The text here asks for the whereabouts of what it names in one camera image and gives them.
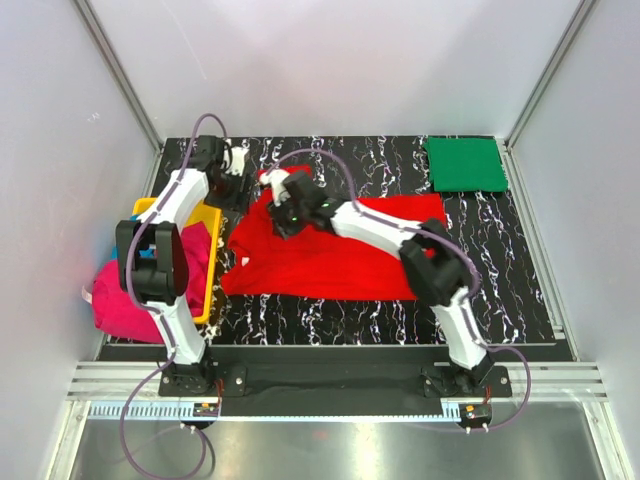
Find red t-shirt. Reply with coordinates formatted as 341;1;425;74
221;187;416;301

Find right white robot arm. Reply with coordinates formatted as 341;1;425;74
259;169;490;397

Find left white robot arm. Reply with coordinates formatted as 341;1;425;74
115;135;254;396

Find yellow plastic bin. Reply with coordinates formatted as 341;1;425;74
130;197;223;325

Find blue t-shirt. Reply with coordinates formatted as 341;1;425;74
110;215;155;260

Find folded green t-shirt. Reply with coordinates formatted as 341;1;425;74
423;136;508;193

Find magenta t-shirt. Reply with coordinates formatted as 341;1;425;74
91;222;211;344

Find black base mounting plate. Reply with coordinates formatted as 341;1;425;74
94;343;581;419

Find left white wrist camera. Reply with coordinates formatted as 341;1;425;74
222;142;249;176

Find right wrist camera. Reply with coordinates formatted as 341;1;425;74
259;168;290;207

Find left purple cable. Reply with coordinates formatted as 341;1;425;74
119;113;229;476

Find left aluminium frame post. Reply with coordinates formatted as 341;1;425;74
71;0;164;154

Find aluminium frame post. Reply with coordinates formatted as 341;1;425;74
71;0;164;154
504;0;599;149

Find front aluminium rail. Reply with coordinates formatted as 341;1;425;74
66;362;607;423

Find right aluminium frame post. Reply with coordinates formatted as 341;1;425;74
504;0;599;149

